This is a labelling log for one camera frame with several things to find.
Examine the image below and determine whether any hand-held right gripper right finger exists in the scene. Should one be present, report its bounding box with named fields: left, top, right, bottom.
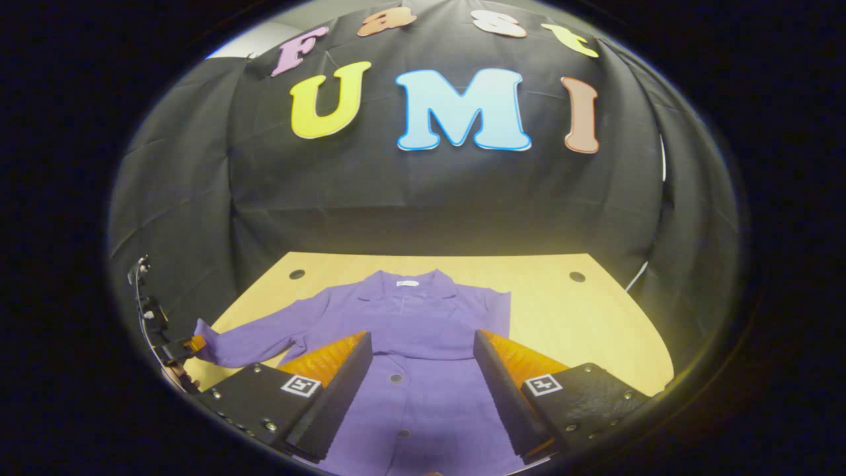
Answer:
left=472, top=329, right=653, bottom=466

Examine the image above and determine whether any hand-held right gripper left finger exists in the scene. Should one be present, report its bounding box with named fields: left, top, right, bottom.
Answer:
left=197, top=331, right=374, bottom=463

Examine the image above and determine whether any purple button shirt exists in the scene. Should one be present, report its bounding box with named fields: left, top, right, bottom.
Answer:
left=194, top=268, right=529, bottom=476

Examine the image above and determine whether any black backdrop cloth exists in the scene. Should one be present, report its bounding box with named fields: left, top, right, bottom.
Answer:
left=106, top=0, right=741, bottom=377

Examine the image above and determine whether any white cable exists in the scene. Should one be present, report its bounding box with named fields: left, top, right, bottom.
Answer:
left=624, top=260, right=649, bottom=293

